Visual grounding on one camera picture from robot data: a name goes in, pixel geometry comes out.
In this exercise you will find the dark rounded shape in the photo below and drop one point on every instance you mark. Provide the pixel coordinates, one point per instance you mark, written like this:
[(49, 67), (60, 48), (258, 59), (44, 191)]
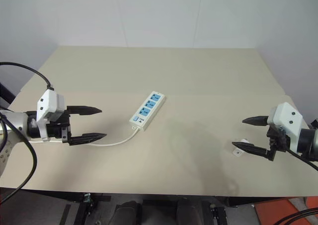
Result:
[(128, 213)]

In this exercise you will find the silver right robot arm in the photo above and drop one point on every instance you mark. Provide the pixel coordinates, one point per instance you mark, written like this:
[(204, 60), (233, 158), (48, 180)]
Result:
[(309, 141)]

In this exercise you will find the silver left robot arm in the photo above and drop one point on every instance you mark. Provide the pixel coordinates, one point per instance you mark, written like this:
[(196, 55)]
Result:
[(17, 122)]

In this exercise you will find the white power strip blue sockets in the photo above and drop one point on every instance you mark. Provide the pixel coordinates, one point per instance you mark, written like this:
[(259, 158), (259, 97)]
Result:
[(147, 109)]

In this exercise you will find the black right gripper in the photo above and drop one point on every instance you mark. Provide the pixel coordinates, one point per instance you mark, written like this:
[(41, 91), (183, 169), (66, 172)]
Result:
[(279, 140)]

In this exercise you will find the orange floor mat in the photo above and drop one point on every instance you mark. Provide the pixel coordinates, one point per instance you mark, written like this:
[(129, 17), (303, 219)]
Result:
[(273, 212)]

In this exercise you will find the black metal frame clamp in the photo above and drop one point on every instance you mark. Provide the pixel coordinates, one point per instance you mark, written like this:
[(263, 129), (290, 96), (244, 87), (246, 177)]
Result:
[(88, 205)]

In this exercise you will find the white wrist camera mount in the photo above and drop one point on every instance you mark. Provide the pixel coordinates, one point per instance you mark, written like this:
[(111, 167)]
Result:
[(287, 120), (48, 103)]

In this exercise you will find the white plug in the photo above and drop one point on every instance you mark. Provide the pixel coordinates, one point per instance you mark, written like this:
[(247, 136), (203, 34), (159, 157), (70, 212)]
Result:
[(238, 153)]

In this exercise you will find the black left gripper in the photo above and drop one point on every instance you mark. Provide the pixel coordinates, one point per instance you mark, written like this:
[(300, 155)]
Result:
[(55, 130)]

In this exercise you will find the black diagonal bar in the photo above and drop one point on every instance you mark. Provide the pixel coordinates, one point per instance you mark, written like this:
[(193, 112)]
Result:
[(6, 93)]

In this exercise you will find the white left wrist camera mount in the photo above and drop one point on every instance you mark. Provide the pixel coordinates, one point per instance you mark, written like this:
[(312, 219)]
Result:
[(48, 103)]

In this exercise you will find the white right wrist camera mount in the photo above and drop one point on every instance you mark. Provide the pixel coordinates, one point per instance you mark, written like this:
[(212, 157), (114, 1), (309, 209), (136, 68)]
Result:
[(287, 120)]

